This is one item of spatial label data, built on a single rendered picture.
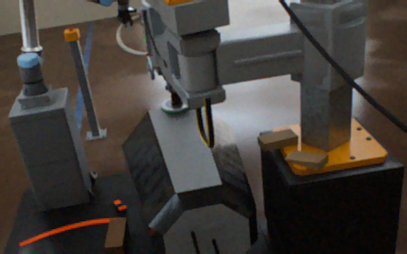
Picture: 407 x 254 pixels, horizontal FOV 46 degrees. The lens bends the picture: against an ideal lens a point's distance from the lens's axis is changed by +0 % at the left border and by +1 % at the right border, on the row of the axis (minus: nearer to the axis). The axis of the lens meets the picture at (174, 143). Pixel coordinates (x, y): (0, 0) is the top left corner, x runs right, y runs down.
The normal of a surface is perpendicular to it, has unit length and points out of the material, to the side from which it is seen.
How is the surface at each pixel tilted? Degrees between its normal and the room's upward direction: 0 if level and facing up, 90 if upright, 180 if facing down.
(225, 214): 90
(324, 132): 90
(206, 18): 90
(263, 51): 90
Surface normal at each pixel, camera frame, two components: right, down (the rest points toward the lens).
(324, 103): -0.81, 0.38
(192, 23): 0.26, 0.44
